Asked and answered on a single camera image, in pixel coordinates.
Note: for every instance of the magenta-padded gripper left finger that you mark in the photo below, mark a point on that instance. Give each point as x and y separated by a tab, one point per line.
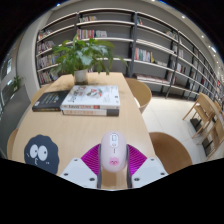
75	171

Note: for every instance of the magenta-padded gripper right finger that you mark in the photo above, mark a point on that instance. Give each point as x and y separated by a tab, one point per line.
150	170

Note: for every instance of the pink computer mouse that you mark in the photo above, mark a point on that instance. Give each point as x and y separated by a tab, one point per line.
113	151

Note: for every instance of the dark cartoon-face mouse pad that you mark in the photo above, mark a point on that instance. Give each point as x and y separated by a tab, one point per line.
41	153

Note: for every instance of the brown-spined book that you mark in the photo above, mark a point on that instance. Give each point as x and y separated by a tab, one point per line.
90	112

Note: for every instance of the black hardcover book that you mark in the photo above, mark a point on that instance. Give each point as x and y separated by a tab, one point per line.
50	100

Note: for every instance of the white illustrated-cover book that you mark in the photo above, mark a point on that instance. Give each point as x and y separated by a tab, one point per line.
91	96

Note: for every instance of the group of slatted wooden chairs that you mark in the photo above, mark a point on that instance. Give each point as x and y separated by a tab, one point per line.
206	111

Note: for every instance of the small leafy floor plant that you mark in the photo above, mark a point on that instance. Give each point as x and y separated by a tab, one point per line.
16	82

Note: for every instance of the green potted plant white pot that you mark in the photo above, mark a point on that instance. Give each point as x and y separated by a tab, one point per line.
81	56

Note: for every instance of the grey bookshelf unit with books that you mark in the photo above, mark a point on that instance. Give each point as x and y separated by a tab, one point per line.
150	43

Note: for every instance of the group of ceiling lights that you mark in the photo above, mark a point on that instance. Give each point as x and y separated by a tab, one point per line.
213	49

